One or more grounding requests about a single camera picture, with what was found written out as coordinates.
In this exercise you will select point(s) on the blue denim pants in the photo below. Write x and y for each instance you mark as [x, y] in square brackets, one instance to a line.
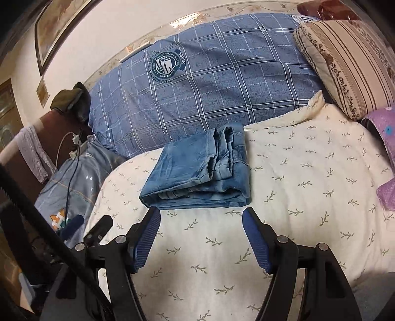
[185, 166]

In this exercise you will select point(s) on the dark brown furniture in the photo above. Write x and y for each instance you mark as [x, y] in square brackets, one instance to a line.
[52, 126]

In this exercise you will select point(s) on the black rod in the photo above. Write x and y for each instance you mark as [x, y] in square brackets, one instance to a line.
[31, 213]

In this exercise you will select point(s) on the wooden door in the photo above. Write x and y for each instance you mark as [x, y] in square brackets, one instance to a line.
[7, 114]

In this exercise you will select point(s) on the red-brown cushion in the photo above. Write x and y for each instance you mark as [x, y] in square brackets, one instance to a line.
[324, 9]

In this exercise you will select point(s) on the dark green cap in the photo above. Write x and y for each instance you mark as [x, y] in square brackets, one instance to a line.
[66, 98]

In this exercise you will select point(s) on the purple cloth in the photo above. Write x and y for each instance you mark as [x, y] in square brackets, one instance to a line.
[387, 123]

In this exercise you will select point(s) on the lavender cloth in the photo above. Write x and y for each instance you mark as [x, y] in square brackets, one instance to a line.
[37, 154]

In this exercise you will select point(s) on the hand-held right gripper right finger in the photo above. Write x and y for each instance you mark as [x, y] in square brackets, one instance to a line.
[256, 240]

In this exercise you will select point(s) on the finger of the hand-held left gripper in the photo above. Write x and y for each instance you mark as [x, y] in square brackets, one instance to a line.
[73, 227]
[100, 228]

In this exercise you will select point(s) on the cream leaf-print blanket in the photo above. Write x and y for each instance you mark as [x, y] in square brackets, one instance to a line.
[308, 200]

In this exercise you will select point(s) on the white charger plug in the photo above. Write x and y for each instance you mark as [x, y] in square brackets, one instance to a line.
[75, 146]

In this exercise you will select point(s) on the small framed wall picture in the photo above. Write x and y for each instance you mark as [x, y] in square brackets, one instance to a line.
[42, 92]

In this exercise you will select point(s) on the striped floral pillow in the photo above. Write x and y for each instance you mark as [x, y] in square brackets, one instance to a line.
[348, 61]

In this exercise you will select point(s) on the blue plaid duvet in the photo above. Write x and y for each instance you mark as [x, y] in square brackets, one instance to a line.
[231, 77]

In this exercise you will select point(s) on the large framed wall picture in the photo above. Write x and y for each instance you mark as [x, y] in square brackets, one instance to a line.
[52, 27]

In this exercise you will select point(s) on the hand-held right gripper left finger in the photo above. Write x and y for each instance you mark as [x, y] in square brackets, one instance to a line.
[147, 240]

